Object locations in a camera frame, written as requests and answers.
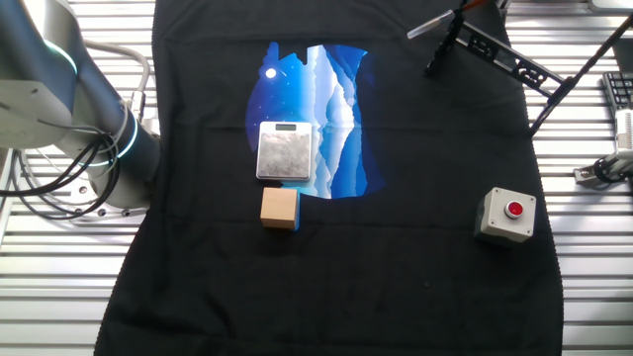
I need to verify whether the small silver metal bracket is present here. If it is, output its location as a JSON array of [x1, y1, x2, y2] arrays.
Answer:
[[573, 150, 633, 188]]

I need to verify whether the black cloth with blue print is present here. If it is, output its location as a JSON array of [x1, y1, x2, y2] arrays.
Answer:
[[93, 0, 565, 356]]

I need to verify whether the silver digital scale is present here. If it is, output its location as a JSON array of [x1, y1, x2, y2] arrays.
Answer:
[[255, 121, 314, 182]]

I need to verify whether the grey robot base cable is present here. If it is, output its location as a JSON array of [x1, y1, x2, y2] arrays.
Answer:
[[86, 41, 152, 125]]

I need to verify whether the wooden cube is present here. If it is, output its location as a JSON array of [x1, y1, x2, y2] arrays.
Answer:
[[259, 186, 302, 232]]

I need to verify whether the silver ribbed camera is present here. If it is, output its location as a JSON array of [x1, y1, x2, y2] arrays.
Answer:
[[612, 108, 633, 160]]

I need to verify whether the grey box with red button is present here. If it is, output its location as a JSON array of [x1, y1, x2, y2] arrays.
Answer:
[[473, 186, 538, 247]]

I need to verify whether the black keyboard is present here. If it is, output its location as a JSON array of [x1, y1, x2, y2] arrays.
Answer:
[[601, 70, 633, 114]]

